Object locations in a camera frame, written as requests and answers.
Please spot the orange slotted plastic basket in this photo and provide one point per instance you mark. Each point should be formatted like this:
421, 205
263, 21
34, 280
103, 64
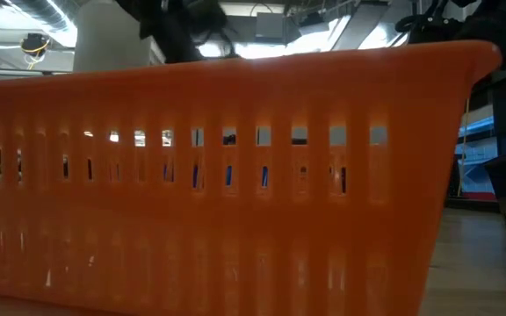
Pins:
235, 96

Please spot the blue and red background rack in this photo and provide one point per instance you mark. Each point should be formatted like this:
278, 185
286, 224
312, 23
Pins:
477, 175

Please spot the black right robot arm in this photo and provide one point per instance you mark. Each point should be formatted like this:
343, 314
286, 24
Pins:
499, 24

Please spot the white round pillar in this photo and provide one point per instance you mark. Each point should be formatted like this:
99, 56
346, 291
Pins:
103, 48

